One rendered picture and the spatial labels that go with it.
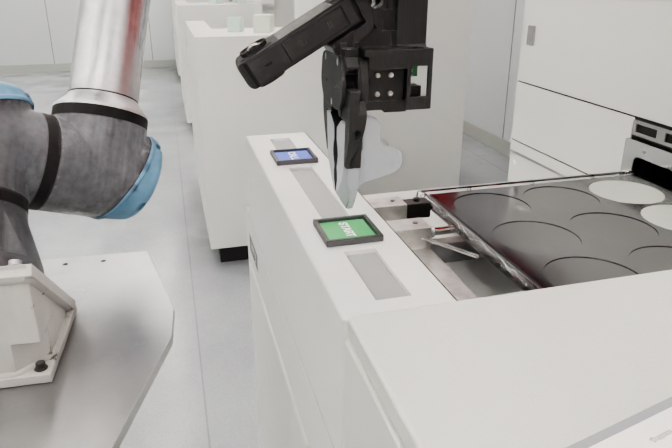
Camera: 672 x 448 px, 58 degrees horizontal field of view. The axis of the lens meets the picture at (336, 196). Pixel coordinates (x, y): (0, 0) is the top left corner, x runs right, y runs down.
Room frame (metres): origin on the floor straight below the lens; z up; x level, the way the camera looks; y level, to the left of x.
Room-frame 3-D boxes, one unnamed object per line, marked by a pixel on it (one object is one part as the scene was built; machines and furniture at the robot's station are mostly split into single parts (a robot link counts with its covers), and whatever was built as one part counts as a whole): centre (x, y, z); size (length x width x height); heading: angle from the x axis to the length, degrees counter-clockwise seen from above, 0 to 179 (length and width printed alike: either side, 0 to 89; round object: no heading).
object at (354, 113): (0.52, -0.01, 1.08); 0.05 x 0.02 x 0.09; 15
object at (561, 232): (0.70, -0.34, 0.90); 0.34 x 0.34 x 0.01; 15
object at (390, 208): (0.76, -0.05, 0.89); 0.08 x 0.03 x 0.03; 105
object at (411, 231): (0.68, -0.07, 0.89); 0.08 x 0.03 x 0.03; 105
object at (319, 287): (0.66, 0.02, 0.89); 0.55 x 0.09 x 0.14; 15
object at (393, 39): (0.55, -0.03, 1.14); 0.09 x 0.08 x 0.12; 105
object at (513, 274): (0.65, -0.17, 0.90); 0.38 x 0.01 x 0.01; 15
